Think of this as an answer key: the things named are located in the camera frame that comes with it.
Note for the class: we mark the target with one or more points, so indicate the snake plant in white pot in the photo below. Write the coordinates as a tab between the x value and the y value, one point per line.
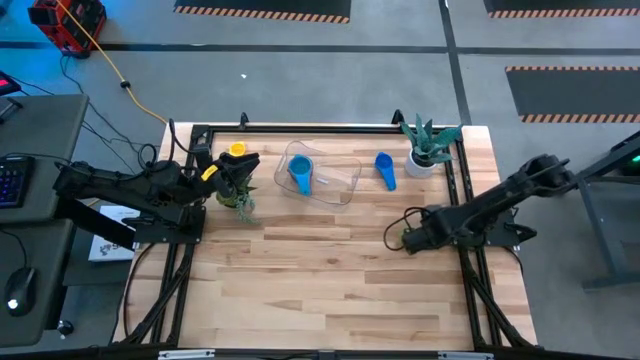
425	145

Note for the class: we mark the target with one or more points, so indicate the black backlit keyboard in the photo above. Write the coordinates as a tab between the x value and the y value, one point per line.
15	180

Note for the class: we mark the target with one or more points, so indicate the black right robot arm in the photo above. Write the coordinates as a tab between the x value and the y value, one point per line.
500	205

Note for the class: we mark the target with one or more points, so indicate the yellow measuring cup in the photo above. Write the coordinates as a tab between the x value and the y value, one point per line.
237	149

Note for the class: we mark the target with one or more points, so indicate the dark grey metal stand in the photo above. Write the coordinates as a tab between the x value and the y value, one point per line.
600	225

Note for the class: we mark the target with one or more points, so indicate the black device with red screen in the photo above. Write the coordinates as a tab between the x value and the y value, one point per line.
7	84

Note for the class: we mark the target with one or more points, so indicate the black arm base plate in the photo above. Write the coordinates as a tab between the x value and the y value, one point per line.
510	236
190	230

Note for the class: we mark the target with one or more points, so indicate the black hazard-striped floor mat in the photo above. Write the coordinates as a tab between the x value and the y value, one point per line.
260	6
575	92
560	5

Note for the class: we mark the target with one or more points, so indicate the black aluminium table frame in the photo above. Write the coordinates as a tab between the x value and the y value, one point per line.
325	129

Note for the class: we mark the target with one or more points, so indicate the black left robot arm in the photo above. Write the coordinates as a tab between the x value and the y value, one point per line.
125	182

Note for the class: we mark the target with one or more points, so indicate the clear plastic basket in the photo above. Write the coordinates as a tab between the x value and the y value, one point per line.
340	185

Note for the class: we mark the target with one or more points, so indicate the light blue measuring cup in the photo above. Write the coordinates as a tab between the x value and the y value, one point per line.
300	167

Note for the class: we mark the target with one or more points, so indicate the black computer mouse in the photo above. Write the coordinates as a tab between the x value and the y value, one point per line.
20	290

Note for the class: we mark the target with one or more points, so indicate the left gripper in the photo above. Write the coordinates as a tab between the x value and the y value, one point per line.
225	172

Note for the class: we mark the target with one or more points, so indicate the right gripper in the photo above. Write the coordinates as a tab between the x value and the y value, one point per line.
422	235

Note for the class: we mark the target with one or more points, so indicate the small black round knob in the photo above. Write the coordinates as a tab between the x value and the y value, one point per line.
65	327

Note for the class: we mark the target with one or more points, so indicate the white printed booklet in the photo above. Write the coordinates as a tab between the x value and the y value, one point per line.
107	250

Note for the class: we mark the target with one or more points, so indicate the red and black box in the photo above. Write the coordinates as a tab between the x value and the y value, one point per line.
75	25

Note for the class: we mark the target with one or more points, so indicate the silver metal bracket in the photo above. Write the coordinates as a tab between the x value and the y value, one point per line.
465	356
185	354

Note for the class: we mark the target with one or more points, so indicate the black support beam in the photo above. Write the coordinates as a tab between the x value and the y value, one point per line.
95	225

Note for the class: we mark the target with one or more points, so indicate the small blue measuring cup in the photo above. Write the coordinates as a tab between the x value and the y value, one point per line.
384	162

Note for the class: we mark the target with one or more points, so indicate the succulent plant in black pot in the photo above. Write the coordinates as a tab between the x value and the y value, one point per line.
242	205

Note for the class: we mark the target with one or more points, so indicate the grey desk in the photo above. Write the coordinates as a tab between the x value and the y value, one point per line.
45	130

